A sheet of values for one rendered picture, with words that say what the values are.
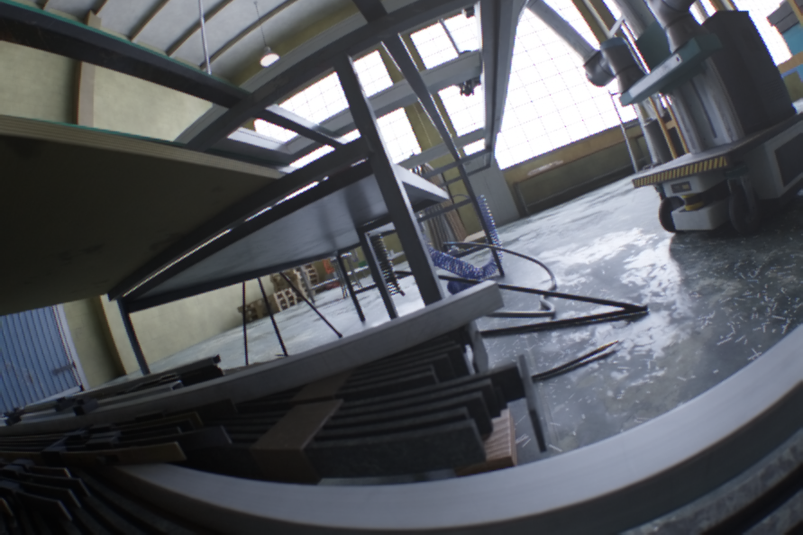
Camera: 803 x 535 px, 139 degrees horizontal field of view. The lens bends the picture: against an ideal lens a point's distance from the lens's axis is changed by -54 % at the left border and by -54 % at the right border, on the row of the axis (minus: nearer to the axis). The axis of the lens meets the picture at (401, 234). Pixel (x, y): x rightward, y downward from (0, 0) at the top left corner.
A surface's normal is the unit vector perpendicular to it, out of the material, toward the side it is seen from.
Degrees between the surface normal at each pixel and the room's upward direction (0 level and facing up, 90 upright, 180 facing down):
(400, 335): 90
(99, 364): 90
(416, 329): 90
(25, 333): 90
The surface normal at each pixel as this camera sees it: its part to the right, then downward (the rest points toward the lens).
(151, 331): 0.90, -0.36
